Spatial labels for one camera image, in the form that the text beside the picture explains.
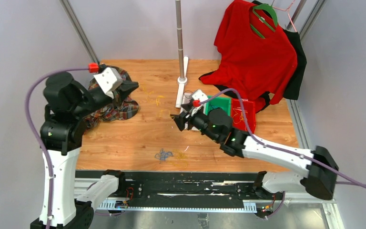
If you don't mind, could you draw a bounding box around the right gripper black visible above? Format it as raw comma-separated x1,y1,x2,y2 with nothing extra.
170,104,221,143

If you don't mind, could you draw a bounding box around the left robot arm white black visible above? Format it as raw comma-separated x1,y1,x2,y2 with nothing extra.
25,68,139,229

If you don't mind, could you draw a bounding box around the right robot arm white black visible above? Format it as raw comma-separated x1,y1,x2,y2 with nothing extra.
170,108,339,200

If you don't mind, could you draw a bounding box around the plaid flannel shirt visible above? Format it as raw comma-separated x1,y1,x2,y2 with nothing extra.
83,63,140,129

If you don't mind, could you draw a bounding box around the metal pole with white base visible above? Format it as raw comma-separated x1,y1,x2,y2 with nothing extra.
175,0,188,108

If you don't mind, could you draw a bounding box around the green plastic bin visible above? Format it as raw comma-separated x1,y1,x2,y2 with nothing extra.
204,97,232,116

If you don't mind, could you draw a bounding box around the red plastic bin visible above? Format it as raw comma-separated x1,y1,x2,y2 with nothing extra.
231,99,256,133

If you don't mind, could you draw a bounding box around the red t-shirt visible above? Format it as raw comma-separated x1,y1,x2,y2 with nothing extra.
199,0,297,112

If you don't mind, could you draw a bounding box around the black t-shirt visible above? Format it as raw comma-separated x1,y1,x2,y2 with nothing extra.
257,10,307,105

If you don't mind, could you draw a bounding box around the green clothes hanger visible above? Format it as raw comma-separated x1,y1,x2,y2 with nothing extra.
249,0,278,39

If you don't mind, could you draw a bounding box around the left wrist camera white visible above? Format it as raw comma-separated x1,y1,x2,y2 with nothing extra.
93,67,123,99

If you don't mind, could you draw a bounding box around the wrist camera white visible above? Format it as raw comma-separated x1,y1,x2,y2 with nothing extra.
93,67,123,99
190,89,208,115

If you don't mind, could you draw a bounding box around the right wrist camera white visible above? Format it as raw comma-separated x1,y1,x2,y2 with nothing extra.
190,89,208,115

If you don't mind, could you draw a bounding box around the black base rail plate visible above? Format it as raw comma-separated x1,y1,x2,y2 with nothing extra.
75,170,285,211

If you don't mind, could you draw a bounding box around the aluminium frame post left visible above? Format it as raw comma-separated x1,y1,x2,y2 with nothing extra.
60,0,100,63

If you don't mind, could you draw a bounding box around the aluminium frame post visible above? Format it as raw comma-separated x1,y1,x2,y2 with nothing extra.
299,0,326,40
60,0,100,63

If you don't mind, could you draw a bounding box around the pink wire hanger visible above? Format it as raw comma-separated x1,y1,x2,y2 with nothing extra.
271,0,298,32

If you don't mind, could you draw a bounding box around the aluminium frame post right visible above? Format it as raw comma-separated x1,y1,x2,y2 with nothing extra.
299,0,326,40

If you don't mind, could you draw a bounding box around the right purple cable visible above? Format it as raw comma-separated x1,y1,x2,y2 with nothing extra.
192,88,366,219

